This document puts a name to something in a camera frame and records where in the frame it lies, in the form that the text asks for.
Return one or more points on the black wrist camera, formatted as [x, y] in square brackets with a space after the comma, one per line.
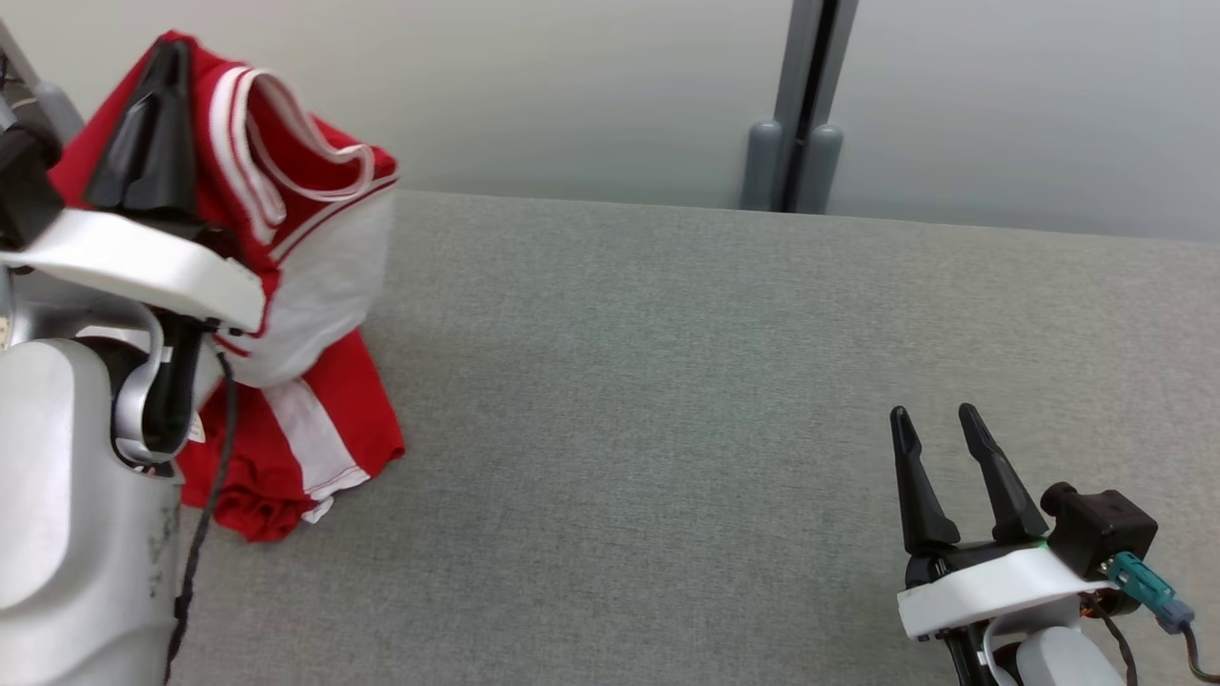
[24, 191]
[1106, 529]

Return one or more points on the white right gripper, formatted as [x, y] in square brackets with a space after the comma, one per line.
[991, 586]

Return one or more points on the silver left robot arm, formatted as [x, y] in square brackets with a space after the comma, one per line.
[57, 495]

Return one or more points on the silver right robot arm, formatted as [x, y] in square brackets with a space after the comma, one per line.
[1058, 662]

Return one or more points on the grey wall post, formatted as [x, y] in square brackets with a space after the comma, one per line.
[801, 114]

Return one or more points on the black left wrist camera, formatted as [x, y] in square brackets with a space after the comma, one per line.
[24, 191]

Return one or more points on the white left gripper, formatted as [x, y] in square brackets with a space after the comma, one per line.
[143, 257]

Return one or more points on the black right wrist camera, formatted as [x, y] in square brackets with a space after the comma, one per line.
[1106, 529]

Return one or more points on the red white basketball jersey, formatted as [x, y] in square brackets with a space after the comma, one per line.
[324, 267]

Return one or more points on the red shorts white stripe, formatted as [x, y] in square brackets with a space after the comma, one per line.
[353, 410]

